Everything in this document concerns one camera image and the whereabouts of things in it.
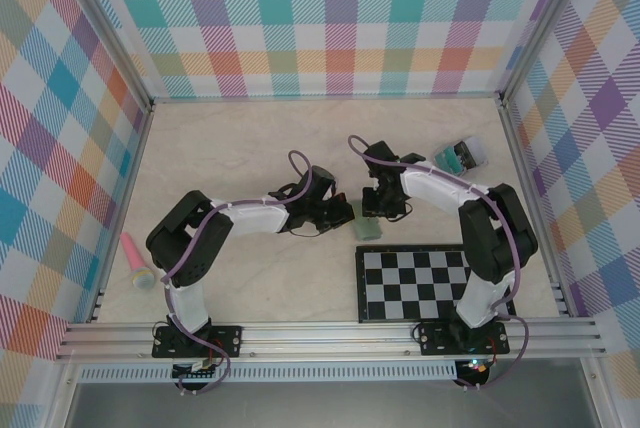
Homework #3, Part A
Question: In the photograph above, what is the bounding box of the green card holder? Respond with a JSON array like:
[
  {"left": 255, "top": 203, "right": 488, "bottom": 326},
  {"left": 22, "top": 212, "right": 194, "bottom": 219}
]
[{"left": 351, "top": 200, "right": 383, "bottom": 242}]

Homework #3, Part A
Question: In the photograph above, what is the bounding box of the dark patterned credit card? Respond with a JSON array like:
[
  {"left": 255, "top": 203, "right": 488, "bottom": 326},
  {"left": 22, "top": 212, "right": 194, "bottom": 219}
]
[{"left": 452, "top": 141, "right": 475, "bottom": 170}]

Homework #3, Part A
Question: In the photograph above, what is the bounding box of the black and white chessboard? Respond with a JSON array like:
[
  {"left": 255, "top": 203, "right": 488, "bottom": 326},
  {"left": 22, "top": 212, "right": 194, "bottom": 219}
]
[{"left": 353, "top": 243, "right": 516, "bottom": 323}]

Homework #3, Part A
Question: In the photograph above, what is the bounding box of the grey metal shelf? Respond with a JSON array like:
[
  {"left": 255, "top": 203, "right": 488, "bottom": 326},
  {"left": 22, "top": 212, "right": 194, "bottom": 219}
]
[{"left": 64, "top": 381, "right": 601, "bottom": 428}]

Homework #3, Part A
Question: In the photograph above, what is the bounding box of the pink toy microphone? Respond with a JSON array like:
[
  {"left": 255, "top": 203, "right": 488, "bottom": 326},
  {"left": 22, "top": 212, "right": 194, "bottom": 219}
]
[{"left": 119, "top": 231, "right": 159, "bottom": 292}]

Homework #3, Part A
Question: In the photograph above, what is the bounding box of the round black LED board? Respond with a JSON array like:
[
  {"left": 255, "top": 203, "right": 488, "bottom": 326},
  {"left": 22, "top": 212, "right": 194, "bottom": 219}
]
[{"left": 457, "top": 357, "right": 494, "bottom": 380}]

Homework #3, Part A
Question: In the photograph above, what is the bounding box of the small green circuit board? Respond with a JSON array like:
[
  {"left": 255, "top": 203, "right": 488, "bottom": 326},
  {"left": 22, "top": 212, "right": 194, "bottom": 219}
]
[{"left": 172, "top": 360, "right": 221, "bottom": 379}]

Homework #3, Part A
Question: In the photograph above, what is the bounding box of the thin aluminium frame rail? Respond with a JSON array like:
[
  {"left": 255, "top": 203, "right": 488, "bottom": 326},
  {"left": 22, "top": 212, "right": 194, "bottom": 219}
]
[{"left": 149, "top": 91, "right": 504, "bottom": 103}]

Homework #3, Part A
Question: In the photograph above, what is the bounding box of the aluminium triple-slot frame rail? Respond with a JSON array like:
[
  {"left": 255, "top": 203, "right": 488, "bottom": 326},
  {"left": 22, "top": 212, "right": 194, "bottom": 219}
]
[{"left": 54, "top": 321, "right": 607, "bottom": 362}]

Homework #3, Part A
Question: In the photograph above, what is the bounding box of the aluminium side rail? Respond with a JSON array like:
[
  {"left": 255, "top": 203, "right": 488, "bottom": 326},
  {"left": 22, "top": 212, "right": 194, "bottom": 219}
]
[
  {"left": 499, "top": 97, "right": 572, "bottom": 318},
  {"left": 88, "top": 101, "right": 155, "bottom": 324}
]

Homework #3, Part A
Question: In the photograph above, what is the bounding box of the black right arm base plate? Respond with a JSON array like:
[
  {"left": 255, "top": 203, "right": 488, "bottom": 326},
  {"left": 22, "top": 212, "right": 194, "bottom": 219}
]
[{"left": 418, "top": 321, "right": 511, "bottom": 357}]

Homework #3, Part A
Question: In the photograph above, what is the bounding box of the perforated grey cable duct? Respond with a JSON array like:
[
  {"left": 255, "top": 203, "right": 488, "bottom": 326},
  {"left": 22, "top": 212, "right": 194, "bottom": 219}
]
[{"left": 79, "top": 366, "right": 459, "bottom": 383}]

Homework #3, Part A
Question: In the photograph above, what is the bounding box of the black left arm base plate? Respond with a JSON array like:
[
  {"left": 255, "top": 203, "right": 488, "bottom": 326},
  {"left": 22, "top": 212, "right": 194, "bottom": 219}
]
[{"left": 152, "top": 325, "right": 245, "bottom": 359}]

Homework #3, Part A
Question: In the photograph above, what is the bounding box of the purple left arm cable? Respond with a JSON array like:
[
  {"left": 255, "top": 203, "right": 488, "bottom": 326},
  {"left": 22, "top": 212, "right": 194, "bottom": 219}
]
[{"left": 159, "top": 149, "right": 326, "bottom": 396}]

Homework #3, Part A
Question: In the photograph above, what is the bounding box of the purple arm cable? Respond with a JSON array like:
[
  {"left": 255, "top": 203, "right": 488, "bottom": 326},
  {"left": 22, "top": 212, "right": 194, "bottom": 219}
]
[
  {"left": 347, "top": 134, "right": 531, "bottom": 392},
  {"left": 159, "top": 149, "right": 326, "bottom": 396}
]

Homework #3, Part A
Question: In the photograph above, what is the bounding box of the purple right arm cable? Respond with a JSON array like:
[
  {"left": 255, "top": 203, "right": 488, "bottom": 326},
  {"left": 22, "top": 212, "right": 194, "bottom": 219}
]
[{"left": 347, "top": 134, "right": 531, "bottom": 392}]

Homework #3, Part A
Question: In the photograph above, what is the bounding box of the aluminium frame post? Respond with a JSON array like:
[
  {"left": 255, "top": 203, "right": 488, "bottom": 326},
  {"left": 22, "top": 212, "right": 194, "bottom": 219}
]
[
  {"left": 47, "top": 0, "right": 155, "bottom": 109},
  {"left": 498, "top": 0, "right": 596, "bottom": 104}
]

